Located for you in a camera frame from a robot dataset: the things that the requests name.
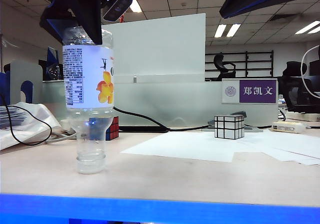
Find colourful Rubik's cube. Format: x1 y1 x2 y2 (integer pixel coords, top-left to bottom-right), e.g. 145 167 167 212
88 116 120 142

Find frosted glass desk partition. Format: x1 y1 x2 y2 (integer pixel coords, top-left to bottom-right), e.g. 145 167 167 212
42 80 280 128

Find white board panel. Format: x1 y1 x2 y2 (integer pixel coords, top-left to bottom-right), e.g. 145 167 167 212
101 13 207 84

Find black shelf rack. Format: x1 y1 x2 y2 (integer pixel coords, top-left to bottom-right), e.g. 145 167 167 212
205 50 275 79

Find white power strip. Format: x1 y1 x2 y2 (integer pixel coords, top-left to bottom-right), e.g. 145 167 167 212
60 119 76 135

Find ceiling light panel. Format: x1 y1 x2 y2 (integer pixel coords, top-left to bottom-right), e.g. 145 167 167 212
214 23 242 38
295 20 320 35
129 0 143 13

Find white power strip cable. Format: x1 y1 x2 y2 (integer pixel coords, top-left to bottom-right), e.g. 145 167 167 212
46 129 77 145

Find purple and white name plate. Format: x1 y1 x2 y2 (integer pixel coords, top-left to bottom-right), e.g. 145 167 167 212
221 78 279 105

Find small white labelled box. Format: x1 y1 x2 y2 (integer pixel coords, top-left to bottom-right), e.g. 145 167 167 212
271 121 307 134

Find thick black cable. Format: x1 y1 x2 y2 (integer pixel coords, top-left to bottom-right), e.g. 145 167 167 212
113 106 216 133

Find black high-back office chair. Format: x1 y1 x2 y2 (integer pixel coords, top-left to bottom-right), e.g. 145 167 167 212
213 53 237 82

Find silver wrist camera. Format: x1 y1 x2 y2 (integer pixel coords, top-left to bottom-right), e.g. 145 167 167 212
102 0 136 22

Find silver mirror cube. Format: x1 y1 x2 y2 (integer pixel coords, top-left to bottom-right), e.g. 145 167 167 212
213 114 245 140

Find blue crystal trophy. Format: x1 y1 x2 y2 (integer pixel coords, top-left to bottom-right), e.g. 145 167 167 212
46 47 64 81

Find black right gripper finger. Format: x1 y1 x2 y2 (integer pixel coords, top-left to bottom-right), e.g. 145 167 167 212
74 8 104 45
39 5 79 45

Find black mesh office chair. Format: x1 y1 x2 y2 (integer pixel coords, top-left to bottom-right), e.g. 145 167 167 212
278 61 320 114

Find clear plastic bottle with label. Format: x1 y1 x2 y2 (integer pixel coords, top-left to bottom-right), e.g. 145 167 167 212
61 26 115 175

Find white cable loop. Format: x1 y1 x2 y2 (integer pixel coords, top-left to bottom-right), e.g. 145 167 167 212
300 45 320 97

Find white plastic bag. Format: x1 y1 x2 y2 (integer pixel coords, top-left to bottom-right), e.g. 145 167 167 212
0 102 65 152

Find grey and blue file holder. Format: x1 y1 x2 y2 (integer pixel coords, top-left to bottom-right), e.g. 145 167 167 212
0 60 45 106

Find stack of printed papers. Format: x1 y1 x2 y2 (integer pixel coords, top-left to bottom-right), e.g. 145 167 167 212
0 106 29 130

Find thin black cable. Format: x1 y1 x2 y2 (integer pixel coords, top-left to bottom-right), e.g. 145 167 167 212
0 91 54 147

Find blue edge strip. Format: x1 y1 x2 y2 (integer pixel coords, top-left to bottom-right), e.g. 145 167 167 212
0 193 320 224

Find white paper sheet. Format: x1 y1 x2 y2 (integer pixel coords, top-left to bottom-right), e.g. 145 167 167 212
232 129 320 166
121 131 236 164

